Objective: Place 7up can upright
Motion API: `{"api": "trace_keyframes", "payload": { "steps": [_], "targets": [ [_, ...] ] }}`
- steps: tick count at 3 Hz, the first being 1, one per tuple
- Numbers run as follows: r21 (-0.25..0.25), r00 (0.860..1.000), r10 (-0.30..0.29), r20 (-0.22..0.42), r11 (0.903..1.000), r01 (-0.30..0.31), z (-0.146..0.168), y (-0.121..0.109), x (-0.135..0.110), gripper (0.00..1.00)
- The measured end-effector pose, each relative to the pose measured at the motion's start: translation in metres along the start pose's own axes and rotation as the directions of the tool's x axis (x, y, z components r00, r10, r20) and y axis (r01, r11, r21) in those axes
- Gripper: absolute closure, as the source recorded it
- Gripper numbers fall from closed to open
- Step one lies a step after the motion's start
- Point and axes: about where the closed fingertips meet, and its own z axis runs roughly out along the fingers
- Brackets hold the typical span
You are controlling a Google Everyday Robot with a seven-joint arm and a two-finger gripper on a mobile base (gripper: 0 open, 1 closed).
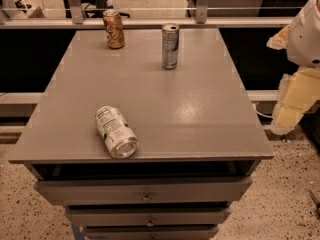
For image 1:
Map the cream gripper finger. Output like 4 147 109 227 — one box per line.
266 26 289 50
271 67 320 135

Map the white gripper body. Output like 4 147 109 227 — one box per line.
287 0 320 67

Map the white green 7up can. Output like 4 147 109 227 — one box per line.
95 106 138 159

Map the silver blue energy drink can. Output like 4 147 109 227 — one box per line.
162 23 179 70

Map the brown orange soda can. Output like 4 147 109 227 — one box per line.
103 9 125 49

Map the grey drawer cabinet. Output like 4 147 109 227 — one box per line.
8 28 275 240

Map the top grey drawer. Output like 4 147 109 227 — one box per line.
34 177 252 206

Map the grey drawer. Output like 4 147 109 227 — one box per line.
85 226 218 240
65 207 231 227
34 177 252 206

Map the middle grey drawer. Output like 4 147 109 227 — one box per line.
65 207 231 227

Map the bottom grey drawer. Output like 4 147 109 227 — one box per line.
85 226 218 240

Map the white cable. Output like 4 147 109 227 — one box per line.
253 103 274 120

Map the metal railing frame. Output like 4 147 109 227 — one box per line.
1 0 293 29

